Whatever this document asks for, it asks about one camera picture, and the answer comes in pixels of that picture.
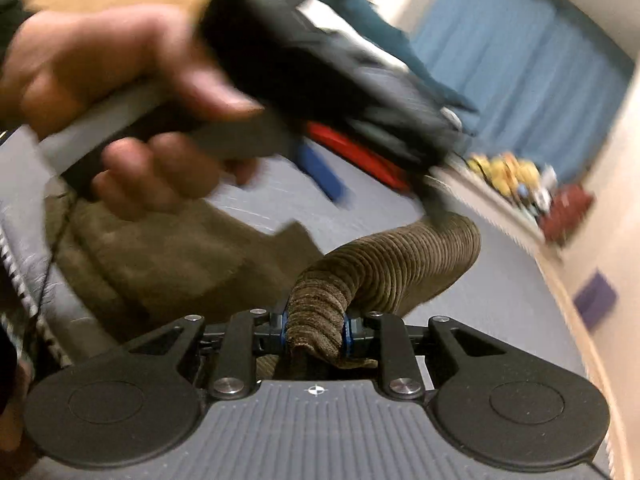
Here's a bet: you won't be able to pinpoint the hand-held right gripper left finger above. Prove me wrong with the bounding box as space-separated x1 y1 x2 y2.
125 308 289 402

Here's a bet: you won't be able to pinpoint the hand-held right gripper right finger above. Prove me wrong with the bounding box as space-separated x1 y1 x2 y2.
342 311 506 402

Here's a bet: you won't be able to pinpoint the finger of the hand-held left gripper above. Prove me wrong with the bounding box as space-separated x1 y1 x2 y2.
414 160 455 230
295 141 352 208

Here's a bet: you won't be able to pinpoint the olive corduroy pants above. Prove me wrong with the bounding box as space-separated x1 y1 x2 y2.
44 180 482 378

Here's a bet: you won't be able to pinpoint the person's left forearm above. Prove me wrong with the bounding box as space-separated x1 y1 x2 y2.
0 0 38 63

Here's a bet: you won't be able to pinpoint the person's left hand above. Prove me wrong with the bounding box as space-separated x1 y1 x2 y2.
0 4 263 222

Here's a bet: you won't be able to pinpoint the yellow plush toys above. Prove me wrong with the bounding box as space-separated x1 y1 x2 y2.
466 152 546 207

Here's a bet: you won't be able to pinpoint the teal garment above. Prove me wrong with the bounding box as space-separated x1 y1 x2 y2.
337 0 482 133

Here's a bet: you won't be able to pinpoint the grey quilted mattress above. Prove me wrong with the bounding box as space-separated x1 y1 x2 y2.
0 125 616 480

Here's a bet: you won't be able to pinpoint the dark red bag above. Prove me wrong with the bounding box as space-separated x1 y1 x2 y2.
541 184 597 247

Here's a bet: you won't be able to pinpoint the purple box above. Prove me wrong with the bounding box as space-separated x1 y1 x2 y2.
572 271 618 332

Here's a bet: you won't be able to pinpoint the wooden bed frame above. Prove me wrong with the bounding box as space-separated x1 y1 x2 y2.
440 160 631 480

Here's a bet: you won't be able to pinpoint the black cable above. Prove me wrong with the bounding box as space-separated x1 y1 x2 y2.
27 180 81 317

